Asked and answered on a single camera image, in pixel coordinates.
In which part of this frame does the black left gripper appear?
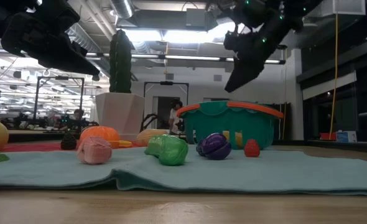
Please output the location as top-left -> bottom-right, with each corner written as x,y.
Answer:
0,0 -> 101,76

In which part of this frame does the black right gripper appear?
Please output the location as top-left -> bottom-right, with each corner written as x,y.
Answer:
223,9 -> 298,93

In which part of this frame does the small red toy berry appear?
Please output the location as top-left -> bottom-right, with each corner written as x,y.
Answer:
244,138 -> 261,158

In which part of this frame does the orange toy fruit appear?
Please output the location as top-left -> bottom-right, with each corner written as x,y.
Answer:
79,126 -> 121,149

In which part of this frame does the dark toy blackberry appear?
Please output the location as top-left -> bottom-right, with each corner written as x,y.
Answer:
60,133 -> 78,151

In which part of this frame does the purple toy eggplant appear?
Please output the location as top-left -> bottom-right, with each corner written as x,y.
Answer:
196,133 -> 233,161

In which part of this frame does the yellow toy squash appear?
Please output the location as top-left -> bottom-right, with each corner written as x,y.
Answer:
108,139 -> 134,149

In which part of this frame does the tan toy bread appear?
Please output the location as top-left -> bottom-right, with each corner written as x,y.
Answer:
136,128 -> 169,147

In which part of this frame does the green toy bell pepper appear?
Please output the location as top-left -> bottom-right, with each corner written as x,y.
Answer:
144,134 -> 189,166

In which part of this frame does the teal basket orange rim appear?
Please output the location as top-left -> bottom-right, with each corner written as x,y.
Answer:
176,100 -> 284,150

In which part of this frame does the person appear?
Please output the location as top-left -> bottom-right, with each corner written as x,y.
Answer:
58,108 -> 90,131
169,99 -> 184,134

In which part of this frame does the long ceiling light strip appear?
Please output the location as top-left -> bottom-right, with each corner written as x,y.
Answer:
0,48 -> 286,65

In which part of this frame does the white hexagonal planter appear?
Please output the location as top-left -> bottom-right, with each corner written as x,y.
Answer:
95,91 -> 146,141

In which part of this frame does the background work table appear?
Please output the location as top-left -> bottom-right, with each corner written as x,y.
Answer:
7,129 -> 81,143

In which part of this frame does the red cloth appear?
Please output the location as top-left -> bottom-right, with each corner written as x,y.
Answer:
0,140 -> 146,153

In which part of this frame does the teal cloth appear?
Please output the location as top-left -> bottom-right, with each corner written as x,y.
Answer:
0,144 -> 367,197

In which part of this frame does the blue and white box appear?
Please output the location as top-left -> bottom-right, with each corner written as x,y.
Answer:
335,130 -> 358,143

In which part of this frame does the black metal rig frame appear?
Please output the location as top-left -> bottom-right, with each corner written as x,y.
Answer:
34,76 -> 85,127

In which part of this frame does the silver ceiling duct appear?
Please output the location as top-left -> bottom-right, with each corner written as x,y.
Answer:
110,0 -> 135,19

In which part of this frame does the yellow hanging cable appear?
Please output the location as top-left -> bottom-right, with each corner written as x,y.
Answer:
328,12 -> 339,137

